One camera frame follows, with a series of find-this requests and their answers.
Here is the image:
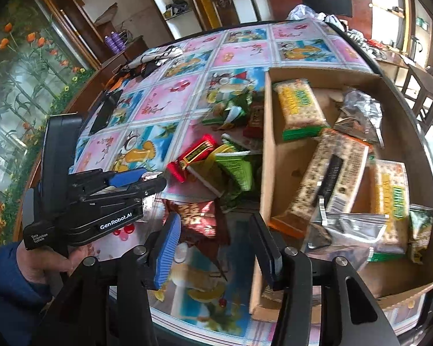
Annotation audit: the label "red candy bar packet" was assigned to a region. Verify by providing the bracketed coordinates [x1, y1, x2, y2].
[166, 134, 217, 183]

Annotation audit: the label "dark red snack bag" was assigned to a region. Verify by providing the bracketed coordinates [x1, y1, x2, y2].
[163, 198, 231, 245]

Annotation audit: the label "small silver foil bag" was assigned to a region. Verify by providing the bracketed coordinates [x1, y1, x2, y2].
[301, 197, 388, 270]

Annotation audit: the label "green pea snack bag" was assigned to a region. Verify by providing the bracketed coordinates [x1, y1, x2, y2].
[216, 150, 262, 192]

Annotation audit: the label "dark green snack bag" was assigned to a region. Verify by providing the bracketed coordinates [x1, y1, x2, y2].
[201, 90, 256, 130]

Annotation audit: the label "yellow green small bag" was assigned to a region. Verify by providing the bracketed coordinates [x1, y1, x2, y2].
[408, 204, 433, 265]

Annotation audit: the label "yellow cracker pack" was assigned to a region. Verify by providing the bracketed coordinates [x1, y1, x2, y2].
[273, 78, 329, 141]
[369, 159, 410, 262]

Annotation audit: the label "red brown snack bar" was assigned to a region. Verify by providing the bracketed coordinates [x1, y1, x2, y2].
[243, 102, 264, 139]

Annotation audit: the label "orange-end cracker pack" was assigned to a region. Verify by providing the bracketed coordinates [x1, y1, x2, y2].
[269, 129, 370, 238]

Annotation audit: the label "large silver foil bag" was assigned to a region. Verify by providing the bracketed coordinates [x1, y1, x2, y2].
[333, 88, 384, 148]

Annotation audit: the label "yellow triangular snack packet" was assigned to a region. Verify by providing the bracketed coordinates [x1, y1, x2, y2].
[187, 144, 235, 197]

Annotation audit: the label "blue sleeve left forearm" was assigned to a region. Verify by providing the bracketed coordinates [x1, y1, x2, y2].
[0, 242, 52, 345]

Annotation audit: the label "left hand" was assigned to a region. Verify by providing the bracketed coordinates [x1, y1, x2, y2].
[16, 241, 90, 284]

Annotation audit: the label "colourful plastic tablecloth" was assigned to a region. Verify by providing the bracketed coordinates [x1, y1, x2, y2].
[73, 19, 369, 345]

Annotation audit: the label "patterned cloth bag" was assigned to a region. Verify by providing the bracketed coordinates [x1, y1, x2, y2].
[104, 45, 184, 91]

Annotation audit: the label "purple bottles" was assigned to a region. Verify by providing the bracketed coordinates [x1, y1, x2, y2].
[104, 31, 126, 54]

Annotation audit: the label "cardboard box tray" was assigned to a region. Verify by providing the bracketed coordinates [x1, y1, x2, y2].
[249, 65, 433, 325]

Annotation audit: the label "wooden stool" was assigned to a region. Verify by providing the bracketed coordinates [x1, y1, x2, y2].
[401, 64, 433, 133]

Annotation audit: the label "white plastic bag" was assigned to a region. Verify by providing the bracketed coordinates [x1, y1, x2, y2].
[286, 4, 346, 32]

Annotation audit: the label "electric kettle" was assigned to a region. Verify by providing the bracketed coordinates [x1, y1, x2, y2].
[408, 35, 423, 61]

